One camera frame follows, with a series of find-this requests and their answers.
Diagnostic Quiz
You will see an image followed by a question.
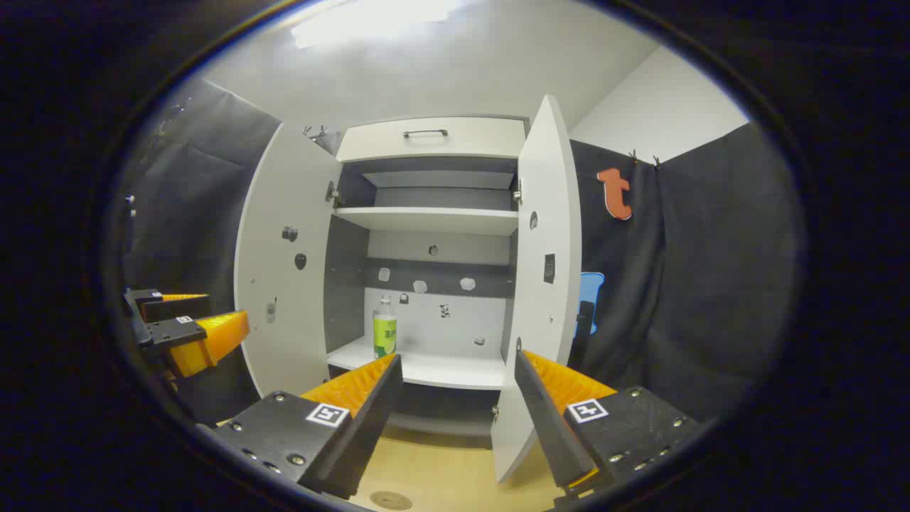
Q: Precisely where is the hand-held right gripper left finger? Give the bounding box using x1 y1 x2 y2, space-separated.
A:
213 354 404 500

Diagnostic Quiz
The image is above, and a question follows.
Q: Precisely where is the white cabinet drawer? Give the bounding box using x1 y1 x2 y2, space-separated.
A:
336 117 527 163

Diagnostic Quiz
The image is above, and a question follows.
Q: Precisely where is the black backdrop cloth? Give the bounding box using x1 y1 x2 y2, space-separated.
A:
121 77 808 427

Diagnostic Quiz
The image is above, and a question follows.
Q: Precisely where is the white grey cabinet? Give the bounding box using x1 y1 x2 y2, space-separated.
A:
323 116 530 438

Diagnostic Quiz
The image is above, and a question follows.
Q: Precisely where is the white cabinet shelf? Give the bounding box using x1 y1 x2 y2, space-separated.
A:
334 206 520 237

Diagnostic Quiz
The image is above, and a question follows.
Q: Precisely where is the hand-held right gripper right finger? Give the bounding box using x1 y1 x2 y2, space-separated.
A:
513 348 705 508

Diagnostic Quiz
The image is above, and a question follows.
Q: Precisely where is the clear bottle green label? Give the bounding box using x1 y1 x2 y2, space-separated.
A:
373 295 397 358

